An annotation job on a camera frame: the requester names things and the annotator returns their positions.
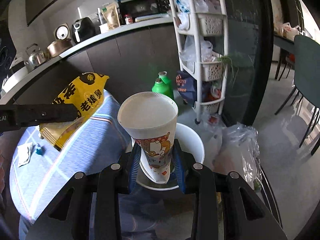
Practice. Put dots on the dark blue bag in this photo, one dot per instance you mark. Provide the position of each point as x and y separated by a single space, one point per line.
187 87

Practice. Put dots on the beige round cooker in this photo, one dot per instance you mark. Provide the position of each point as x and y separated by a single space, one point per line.
62 32

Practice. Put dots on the copper pot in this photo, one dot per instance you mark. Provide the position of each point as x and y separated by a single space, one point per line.
59 46

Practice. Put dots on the white storage rack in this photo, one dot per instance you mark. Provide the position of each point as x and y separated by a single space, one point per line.
200 26

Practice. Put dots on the kitchen counter dark cabinets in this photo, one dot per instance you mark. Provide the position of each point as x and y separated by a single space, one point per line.
132 56

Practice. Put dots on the white rice cooker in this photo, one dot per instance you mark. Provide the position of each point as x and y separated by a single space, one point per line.
16 64

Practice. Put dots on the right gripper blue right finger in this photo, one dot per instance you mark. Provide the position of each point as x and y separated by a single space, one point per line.
180 166

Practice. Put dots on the black air fryer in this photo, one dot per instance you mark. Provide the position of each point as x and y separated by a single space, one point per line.
82 29

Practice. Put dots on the clear plastic bag on floor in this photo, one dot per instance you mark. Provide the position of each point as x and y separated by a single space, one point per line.
233 148

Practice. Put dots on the white paper cup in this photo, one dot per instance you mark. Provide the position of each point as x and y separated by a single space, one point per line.
150 119

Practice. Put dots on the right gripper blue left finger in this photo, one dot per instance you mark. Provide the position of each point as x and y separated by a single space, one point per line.
133 166

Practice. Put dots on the brown paper food bag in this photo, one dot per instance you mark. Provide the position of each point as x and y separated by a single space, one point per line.
110 14

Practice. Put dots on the red lid jar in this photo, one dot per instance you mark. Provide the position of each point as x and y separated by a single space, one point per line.
128 19

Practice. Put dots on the blue plaid tablecloth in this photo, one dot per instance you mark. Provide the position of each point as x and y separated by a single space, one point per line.
99 142

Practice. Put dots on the white trash bin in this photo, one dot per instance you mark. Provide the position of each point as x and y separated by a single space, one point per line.
192 149

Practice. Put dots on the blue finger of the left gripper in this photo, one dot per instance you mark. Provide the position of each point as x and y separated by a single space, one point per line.
31 115

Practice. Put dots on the white small sachet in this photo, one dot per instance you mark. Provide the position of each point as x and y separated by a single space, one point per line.
24 153

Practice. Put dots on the dark green chair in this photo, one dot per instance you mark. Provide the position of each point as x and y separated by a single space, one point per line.
306 77

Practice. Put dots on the blue crumpled wrapper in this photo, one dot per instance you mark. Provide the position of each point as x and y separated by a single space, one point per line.
40 150

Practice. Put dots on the black microwave oven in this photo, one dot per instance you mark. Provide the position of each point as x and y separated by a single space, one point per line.
140 10

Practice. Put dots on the green plastic bottle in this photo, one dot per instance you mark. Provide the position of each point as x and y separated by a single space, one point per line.
163 85

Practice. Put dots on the steel kettle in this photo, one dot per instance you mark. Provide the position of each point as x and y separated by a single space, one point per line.
36 56

